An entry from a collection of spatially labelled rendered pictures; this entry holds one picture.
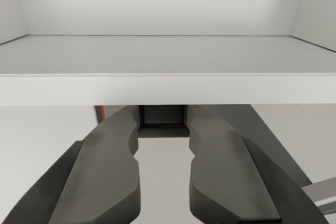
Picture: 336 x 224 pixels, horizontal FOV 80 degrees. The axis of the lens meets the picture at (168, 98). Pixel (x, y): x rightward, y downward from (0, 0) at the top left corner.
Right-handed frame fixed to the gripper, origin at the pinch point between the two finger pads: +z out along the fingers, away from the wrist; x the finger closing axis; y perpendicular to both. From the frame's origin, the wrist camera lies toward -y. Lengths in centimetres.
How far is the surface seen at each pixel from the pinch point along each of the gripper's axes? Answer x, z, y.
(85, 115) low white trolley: -11.4, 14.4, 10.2
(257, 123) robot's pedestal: 35, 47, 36
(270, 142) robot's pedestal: 34, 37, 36
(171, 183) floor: 7, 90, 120
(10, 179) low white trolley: -27.1, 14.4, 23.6
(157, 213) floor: -4, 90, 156
